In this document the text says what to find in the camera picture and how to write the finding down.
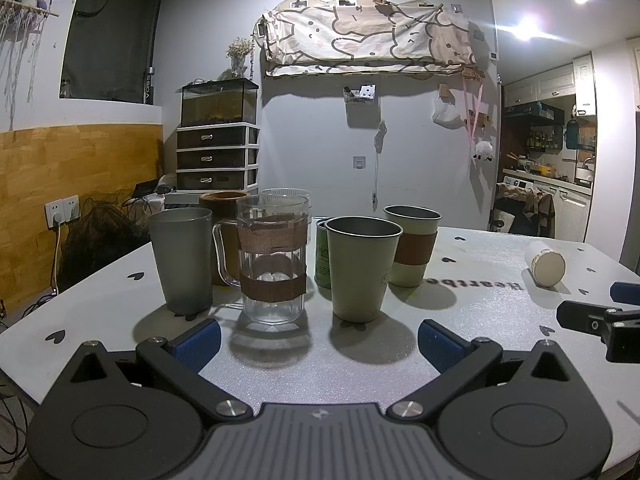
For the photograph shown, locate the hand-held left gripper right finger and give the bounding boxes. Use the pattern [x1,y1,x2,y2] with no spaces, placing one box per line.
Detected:
[387,318,583,422]

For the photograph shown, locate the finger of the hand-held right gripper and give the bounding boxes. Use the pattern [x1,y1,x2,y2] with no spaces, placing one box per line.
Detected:
[556,300,640,364]
[609,282,640,307]

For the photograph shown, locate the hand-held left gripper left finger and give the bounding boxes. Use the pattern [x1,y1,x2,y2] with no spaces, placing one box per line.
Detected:
[62,318,254,424]

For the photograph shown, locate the white cup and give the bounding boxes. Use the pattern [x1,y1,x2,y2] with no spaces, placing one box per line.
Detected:
[524,240,567,289]

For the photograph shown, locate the grey frosted cup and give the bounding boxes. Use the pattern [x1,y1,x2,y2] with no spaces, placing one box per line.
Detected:
[147,208,215,316]

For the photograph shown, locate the pale cup with brown sleeve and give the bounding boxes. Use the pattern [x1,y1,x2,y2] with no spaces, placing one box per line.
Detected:
[383,204,444,289]

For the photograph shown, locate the olive green cup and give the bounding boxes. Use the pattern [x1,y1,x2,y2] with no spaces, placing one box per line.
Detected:
[324,215,404,323]

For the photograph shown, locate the clear glass cup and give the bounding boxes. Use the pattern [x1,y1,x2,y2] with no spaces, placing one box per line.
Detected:
[259,187,314,247]

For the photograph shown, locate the white washing machine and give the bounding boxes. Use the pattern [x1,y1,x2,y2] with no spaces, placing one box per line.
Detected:
[502,174,591,244]

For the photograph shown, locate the chair with draped clothes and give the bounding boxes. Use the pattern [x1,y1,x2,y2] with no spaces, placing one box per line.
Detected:
[492,182,557,239]

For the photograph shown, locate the glass mug with brown tape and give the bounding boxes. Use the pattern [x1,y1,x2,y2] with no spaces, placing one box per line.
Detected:
[212,194,311,325]

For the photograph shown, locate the black net heap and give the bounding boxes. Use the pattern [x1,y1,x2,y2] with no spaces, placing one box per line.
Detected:
[57,192,152,292]

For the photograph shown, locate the green can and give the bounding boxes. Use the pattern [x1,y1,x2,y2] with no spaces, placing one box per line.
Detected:
[314,217,334,290]

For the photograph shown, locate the plastic drawer unit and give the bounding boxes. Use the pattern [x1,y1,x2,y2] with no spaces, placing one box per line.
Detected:
[175,122,261,194]

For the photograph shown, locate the white kitchen cabinets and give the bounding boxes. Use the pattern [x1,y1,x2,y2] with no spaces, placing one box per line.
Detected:
[502,54,599,117]

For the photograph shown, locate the pink ribbon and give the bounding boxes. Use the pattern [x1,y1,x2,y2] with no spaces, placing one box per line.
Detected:
[462,77,486,147]

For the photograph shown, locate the white hanging bag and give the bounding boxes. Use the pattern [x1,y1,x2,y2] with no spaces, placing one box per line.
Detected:
[432,97,466,129]

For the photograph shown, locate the vase of dried flowers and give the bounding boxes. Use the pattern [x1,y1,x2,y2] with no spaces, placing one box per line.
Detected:
[227,37,255,80]

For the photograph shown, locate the dark window curtain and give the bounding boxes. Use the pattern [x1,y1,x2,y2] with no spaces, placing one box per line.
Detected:
[59,0,167,106]

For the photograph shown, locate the printed cloth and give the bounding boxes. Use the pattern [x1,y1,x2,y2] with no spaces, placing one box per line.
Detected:
[257,0,477,79]

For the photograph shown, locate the hanging white cable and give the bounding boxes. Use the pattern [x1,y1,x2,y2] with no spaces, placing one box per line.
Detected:
[372,119,389,212]

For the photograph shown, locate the glass tank with black frame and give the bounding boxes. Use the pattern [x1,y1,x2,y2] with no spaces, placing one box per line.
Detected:
[179,77,260,129]

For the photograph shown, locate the macrame wall hanging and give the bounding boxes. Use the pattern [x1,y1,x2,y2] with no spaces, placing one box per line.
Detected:
[0,0,62,117]

